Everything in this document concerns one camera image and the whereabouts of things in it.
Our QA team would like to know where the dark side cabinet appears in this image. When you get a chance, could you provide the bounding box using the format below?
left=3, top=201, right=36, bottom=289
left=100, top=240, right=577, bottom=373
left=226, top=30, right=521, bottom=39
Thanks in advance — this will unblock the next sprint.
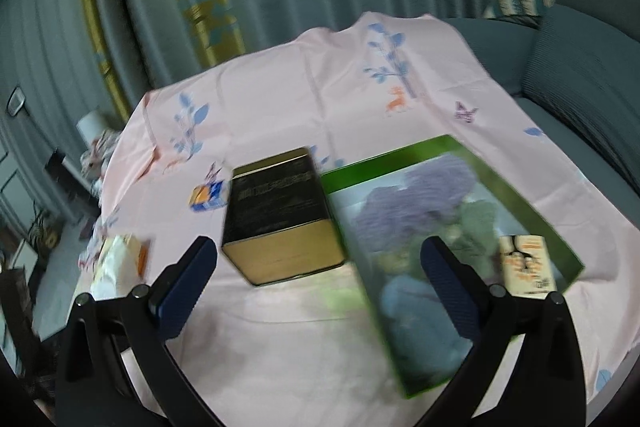
left=42, top=147, right=103, bottom=228

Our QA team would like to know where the pink printed cloth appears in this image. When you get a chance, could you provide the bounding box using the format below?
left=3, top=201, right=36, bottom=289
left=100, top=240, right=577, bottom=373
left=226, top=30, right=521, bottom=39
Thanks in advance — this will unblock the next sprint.
left=75, top=11, right=640, bottom=413

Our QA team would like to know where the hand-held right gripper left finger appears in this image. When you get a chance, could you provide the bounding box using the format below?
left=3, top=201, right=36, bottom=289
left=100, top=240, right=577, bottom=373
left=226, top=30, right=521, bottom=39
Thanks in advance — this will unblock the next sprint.
left=55, top=234, right=218, bottom=427

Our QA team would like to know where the mauve plush toy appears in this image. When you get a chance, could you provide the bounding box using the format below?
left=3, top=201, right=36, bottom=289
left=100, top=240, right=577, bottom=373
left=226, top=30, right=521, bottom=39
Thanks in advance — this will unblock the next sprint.
left=352, top=154, right=493, bottom=253

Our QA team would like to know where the cream red printed packet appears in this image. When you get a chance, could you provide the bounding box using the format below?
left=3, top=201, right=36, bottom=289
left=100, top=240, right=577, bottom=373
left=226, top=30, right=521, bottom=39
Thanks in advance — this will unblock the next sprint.
left=497, top=234, right=558, bottom=295

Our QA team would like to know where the potted plant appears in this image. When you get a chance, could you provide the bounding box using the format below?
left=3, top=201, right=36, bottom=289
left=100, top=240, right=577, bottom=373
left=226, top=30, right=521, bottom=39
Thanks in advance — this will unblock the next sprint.
left=25, top=212, right=63, bottom=253

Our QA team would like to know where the green cardboard box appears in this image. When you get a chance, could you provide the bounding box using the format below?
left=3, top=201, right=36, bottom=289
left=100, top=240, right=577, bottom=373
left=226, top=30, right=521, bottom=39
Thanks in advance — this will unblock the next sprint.
left=320, top=134, right=586, bottom=400

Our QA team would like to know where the white lamp shade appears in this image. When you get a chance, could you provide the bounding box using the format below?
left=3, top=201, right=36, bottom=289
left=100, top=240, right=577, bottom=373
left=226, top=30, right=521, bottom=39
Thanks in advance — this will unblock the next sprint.
left=76, top=109, right=108, bottom=142

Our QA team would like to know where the yellow and orange packet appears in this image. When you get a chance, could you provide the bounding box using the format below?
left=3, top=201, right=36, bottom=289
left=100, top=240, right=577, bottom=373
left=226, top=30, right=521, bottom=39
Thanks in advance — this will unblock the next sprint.
left=92, top=234, right=153, bottom=298

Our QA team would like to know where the striped cushion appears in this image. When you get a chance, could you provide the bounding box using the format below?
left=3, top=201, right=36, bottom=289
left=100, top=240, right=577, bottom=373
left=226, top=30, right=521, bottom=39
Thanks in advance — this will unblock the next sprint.
left=482, top=0, right=556, bottom=28

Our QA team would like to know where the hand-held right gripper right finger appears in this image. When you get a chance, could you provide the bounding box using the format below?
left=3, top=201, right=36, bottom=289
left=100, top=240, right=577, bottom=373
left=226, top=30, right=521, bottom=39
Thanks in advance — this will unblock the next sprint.
left=419, top=234, right=588, bottom=427

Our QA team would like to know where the blue-grey plush toy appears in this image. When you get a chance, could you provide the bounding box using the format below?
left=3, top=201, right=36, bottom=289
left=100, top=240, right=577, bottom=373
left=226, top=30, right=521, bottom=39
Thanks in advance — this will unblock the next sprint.
left=377, top=274, right=476, bottom=358

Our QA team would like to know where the grey sofa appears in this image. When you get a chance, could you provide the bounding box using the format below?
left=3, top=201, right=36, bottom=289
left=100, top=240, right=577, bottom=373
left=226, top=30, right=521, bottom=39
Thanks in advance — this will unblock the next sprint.
left=445, top=0, right=640, bottom=188

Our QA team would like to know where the grey-green plush toy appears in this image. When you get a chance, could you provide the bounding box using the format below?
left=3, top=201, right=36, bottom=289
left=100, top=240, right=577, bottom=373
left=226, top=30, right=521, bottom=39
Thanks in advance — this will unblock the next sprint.
left=450, top=199, right=501, bottom=258

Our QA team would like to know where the black and gold tin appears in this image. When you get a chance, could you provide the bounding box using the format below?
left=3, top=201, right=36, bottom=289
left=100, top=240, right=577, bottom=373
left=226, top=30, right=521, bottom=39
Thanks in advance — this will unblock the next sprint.
left=221, top=147, right=347, bottom=286

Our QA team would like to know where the small blue and orange box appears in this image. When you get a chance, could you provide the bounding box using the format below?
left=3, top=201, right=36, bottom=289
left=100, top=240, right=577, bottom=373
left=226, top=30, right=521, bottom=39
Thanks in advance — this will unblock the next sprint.
left=187, top=179, right=227, bottom=212

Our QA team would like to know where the wall switch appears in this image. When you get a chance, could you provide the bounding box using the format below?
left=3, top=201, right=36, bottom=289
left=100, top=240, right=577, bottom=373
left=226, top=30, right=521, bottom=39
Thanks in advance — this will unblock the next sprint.
left=5, top=87, right=26, bottom=116

